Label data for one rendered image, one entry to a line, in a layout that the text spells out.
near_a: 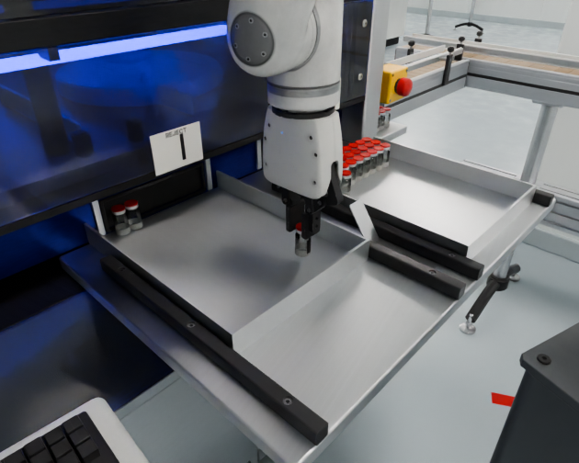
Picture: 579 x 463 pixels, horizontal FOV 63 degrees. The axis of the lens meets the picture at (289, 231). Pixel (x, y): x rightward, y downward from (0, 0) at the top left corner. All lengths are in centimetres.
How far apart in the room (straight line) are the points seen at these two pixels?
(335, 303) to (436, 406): 110
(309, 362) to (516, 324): 158
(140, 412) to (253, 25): 70
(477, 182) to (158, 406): 73
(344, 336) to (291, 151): 23
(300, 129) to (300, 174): 5
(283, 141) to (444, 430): 123
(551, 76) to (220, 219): 119
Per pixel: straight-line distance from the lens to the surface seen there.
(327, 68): 53
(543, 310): 218
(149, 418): 97
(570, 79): 168
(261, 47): 46
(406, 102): 144
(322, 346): 57
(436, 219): 83
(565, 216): 183
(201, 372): 55
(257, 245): 72
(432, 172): 99
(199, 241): 75
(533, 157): 180
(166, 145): 71
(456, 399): 172
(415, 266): 67
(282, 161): 59
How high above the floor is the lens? 129
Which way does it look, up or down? 32 degrees down
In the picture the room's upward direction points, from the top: straight up
